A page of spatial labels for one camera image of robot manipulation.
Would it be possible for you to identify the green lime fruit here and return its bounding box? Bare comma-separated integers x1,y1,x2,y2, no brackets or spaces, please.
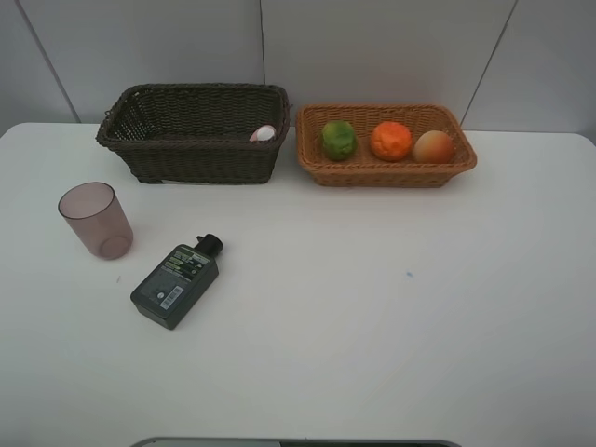
321,120,358,161

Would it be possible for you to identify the pink bottle white cap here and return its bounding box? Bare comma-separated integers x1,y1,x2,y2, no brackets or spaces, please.
250,125,277,142

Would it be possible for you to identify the orange tangerine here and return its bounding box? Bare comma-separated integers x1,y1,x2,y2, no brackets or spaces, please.
370,121,413,162

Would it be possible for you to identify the red yellow peach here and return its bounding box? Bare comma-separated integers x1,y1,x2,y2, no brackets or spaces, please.
413,130,455,164

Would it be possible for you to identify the translucent pink plastic cup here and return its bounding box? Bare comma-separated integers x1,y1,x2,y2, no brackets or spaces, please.
58,182,133,260

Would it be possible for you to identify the orange wicker basket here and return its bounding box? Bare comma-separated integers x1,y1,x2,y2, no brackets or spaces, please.
295,104,477,188

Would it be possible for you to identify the dark green flat bottle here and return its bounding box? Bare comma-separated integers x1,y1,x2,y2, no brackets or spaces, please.
130,234,224,330

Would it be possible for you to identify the dark brown wicker basket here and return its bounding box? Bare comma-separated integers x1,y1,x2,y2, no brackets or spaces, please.
96,83,290,184

